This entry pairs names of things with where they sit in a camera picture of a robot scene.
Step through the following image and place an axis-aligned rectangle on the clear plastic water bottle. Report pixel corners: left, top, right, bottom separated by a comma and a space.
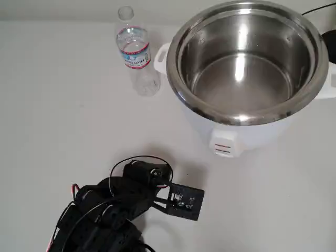
115, 6, 161, 97

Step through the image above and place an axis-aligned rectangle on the white rice cooker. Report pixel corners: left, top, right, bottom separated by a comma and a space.
153, 0, 336, 159

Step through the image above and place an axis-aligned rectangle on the steel inner cooking pot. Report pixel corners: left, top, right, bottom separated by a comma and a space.
176, 2, 320, 120

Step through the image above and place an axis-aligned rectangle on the black round object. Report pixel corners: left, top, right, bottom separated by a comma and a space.
320, 29, 336, 65

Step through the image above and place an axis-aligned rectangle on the black wrist camera board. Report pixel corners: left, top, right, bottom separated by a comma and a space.
154, 181, 205, 222

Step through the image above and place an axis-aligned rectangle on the red servo wire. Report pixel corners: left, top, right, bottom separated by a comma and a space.
70, 183, 81, 201

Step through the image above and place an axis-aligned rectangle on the thin black cable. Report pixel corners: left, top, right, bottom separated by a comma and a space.
301, 2, 336, 16

